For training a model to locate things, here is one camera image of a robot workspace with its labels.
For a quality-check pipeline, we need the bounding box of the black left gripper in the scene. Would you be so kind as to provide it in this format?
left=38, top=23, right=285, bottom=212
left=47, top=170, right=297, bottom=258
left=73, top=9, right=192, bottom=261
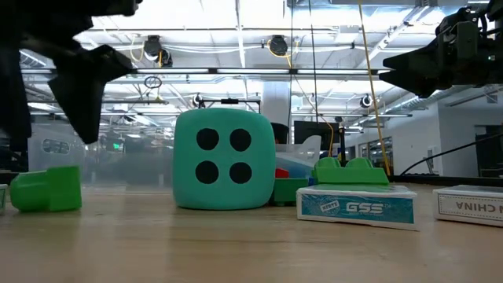
left=0, top=0, right=143, bottom=153

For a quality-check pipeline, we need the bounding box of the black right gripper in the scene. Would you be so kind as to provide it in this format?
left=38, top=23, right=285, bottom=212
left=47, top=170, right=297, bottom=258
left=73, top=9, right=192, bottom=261
left=379, top=23, right=488, bottom=99

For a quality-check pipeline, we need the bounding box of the green two-stud toy block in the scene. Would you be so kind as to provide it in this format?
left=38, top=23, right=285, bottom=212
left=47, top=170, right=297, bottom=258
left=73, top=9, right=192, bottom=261
left=312, top=156, right=390, bottom=186

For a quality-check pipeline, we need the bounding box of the teal playing card deck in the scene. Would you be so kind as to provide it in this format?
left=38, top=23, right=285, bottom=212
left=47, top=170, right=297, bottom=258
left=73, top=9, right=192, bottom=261
left=296, top=184, right=418, bottom=232

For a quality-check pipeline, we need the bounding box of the small dark green toy block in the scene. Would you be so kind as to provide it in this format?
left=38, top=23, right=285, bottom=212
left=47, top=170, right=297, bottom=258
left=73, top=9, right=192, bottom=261
left=270, top=178, right=310, bottom=208

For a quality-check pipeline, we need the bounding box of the teal foam die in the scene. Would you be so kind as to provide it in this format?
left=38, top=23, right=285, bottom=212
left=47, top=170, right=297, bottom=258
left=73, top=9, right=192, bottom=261
left=171, top=108, right=277, bottom=211

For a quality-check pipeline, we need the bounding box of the clear plastic bin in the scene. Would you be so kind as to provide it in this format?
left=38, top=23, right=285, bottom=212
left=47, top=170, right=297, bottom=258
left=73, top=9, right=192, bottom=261
left=274, top=135, right=322, bottom=180
left=27, top=123, right=174, bottom=186

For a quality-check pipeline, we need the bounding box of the black monitor screen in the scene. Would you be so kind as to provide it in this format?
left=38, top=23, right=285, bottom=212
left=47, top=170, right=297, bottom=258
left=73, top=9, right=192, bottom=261
left=293, top=120, right=341, bottom=158

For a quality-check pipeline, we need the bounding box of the white building column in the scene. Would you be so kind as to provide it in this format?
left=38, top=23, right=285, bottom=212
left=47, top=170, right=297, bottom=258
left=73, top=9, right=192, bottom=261
left=262, top=81, right=292, bottom=126

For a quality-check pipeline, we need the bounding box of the silver ceiling duct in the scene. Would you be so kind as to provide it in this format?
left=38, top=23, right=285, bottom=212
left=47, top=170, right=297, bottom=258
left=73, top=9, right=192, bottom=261
left=392, top=82, right=503, bottom=115

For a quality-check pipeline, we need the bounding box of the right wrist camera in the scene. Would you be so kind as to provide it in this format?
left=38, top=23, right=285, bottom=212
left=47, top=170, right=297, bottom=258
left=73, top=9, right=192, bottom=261
left=436, top=4, right=483, bottom=56

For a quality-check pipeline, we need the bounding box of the yellow hanging cord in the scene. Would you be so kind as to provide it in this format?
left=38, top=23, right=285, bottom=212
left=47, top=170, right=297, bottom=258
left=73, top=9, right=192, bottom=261
left=356, top=0, right=392, bottom=177

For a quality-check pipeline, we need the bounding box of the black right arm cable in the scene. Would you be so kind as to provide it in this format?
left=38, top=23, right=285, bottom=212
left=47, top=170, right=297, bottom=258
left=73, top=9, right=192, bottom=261
left=399, top=133, right=503, bottom=177

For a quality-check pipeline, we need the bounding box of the coiled cable loop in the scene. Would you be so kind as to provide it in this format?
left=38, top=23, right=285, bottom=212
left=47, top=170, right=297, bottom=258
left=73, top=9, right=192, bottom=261
left=143, top=75, right=163, bottom=90

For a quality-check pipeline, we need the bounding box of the thin black hanging cable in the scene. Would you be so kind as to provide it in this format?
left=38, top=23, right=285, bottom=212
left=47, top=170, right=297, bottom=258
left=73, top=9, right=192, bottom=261
left=307, top=0, right=320, bottom=123

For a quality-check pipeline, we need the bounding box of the black gantry frame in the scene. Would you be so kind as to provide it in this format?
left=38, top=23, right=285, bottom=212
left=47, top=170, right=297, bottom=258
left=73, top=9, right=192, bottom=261
left=197, top=98, right=263, bottom=115

